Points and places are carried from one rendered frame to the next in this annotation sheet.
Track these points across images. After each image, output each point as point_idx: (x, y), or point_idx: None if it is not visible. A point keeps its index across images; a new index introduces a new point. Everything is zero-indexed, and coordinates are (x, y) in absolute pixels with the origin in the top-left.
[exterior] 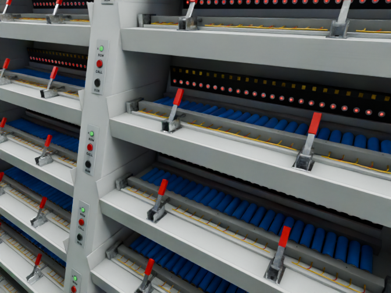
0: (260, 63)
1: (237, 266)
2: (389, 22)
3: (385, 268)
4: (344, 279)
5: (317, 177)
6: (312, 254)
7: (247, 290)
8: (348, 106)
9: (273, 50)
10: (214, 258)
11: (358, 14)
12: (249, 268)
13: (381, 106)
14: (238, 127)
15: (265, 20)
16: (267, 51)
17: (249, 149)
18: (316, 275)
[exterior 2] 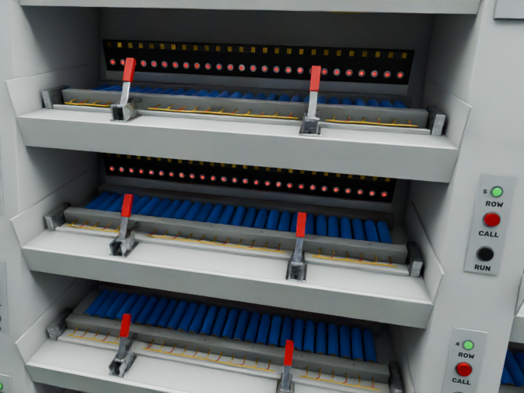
0: (230, 163)
1: None
2: (355, 110)
3: (386, 348)
4: (353, 377)
5: (313, 287)
6: (319, 359)
7: None
8: (327, 186)
9: (244, 148)
10: None
11: (323, 86)
12: None
13: (358, 184)
14: (214, 231)
15: (225, 102)
16: (237, 150)
17: (233, 262)
18: (327, 384)
